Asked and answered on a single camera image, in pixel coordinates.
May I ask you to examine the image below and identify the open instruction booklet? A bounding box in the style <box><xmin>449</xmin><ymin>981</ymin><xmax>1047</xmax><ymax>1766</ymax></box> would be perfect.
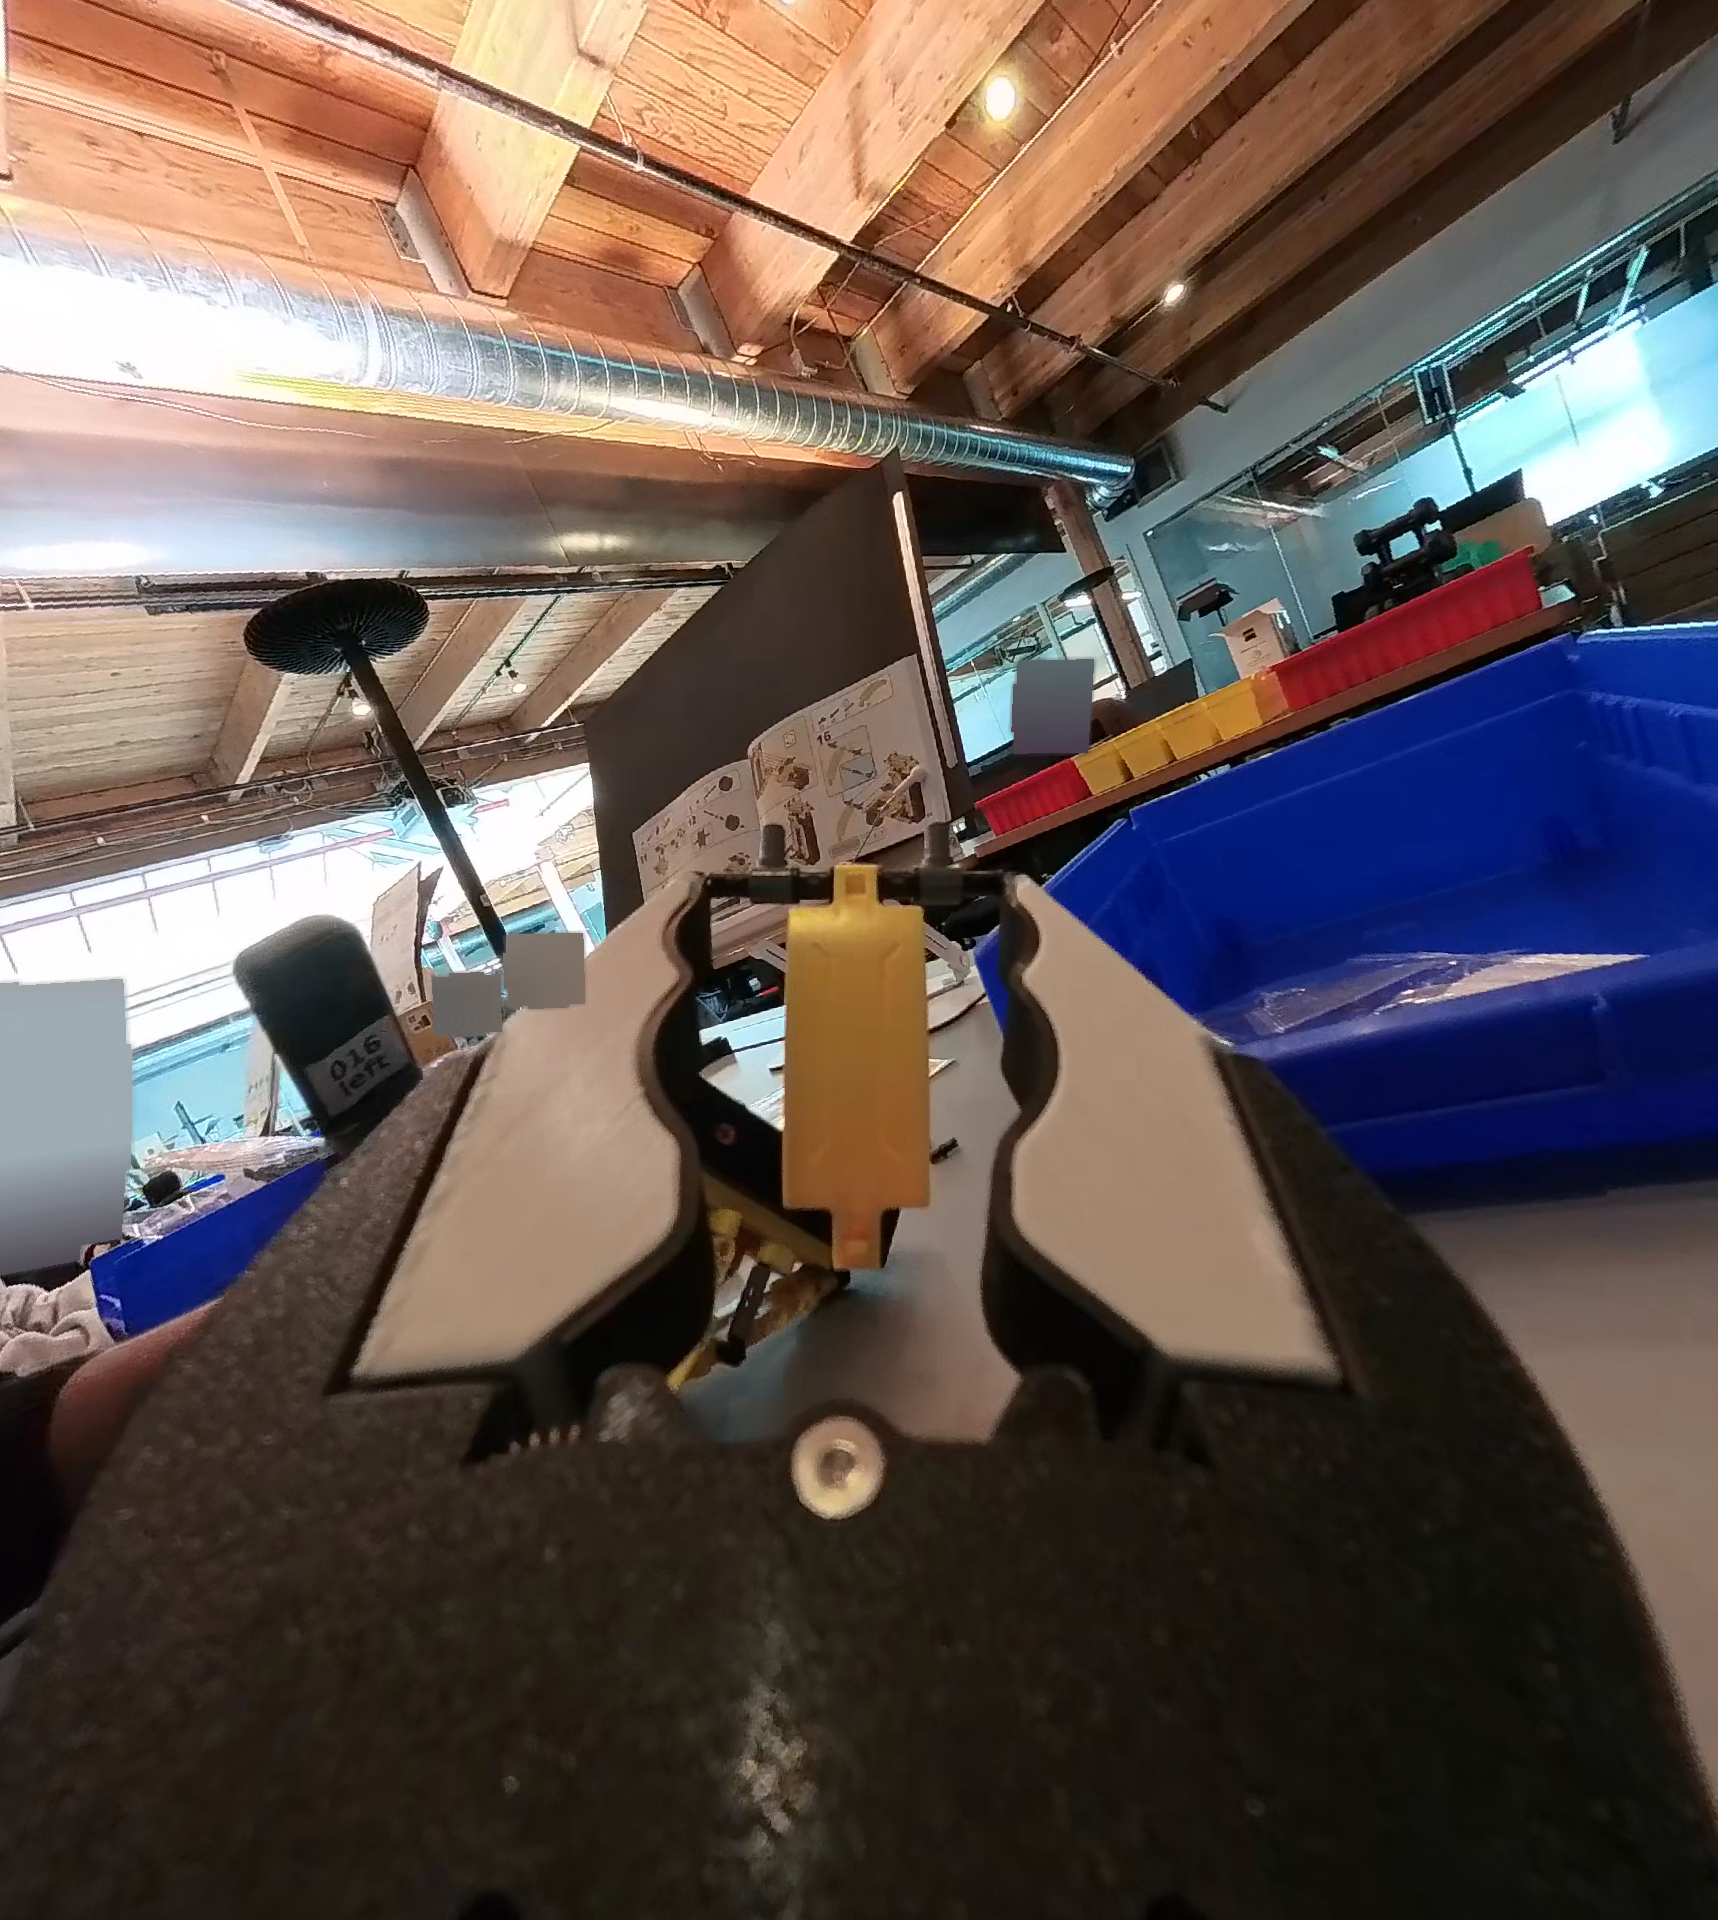
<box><xmin>629</xmin><ymin>657</ymin><xmax>954</xmax><ymax>902</ymax></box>

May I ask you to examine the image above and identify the yellow brick panel with axle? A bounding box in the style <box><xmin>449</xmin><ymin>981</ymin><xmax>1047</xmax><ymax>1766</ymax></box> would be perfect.
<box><xmin>704</xmin><ymin>821</ymin><xmax>1014</xmax><ymax>1276</ymax></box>

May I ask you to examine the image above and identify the silver ventilation duct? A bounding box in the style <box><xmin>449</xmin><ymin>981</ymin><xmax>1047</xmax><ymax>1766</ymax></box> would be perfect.
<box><xmin>0</xmin><ymin>198</ymin><xmax>1143</xmax><ymax>515</ymax></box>

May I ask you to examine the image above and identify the long red plastic bin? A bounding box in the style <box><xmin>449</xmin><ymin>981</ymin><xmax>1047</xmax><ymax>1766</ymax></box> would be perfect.
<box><xmin>1255</xmin><ymin>543</ymin><xmax>1546</xmax><ymax>716</ymax></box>

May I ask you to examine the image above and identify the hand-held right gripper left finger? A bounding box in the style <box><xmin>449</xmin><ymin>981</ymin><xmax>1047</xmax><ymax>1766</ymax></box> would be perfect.
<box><xmin>344</xmin><ymin>874</ymin><xmax>715</xmax><ymax>1425</ymax></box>

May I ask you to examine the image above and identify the small white cardboard box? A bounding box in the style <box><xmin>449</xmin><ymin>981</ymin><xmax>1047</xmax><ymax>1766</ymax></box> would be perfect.
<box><xmin>1203</xmin><ymin>599</ymin><xmax>1306</xmax><ymax>686</ymax></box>

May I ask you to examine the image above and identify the blue plastic bin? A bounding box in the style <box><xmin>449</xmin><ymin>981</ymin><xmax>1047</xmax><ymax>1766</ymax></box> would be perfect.
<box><xmin>89</xmin><ymin>1158</ymin><xmax>336</xmax><ymax>1341</ymax></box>
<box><xmin>998</xmin><ymin>615</ymin><xmax>1718</xmax><ymax>1194</ymax></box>

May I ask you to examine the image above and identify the yellow black toy brick model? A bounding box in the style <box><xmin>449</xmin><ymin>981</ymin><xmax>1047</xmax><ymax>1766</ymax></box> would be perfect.
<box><xmin>649</xmin><ymin>1036</ymin><xmax>861</xmax><ymax>1390</ymax></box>

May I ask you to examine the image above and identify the black floor lamp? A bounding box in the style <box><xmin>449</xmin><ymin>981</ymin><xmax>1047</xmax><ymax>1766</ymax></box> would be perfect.
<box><xmin>241</xmin><ymin>580</ymin><xmax>512</xmax><ymax>960</ymax></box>

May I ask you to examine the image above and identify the clear plastic bag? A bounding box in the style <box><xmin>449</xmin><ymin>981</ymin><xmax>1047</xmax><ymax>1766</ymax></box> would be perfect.
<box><xmin>1241</xmin><ymin>948</ymin><xmax>1529</xmax><ymax>1042</ymax></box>

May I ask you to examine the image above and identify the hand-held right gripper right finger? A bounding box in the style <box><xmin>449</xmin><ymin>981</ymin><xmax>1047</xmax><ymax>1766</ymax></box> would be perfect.
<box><xmin>985</xmin><ymin>874</ymin><xmax>1343</xmax><ymax>1390</ymax></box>

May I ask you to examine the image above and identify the short red plastic bin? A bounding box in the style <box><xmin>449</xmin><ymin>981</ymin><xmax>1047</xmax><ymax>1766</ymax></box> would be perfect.
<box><xmin>973</xmin><ymin>754</ymin><xmax>1094</xmax><ymax>835</ymax></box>

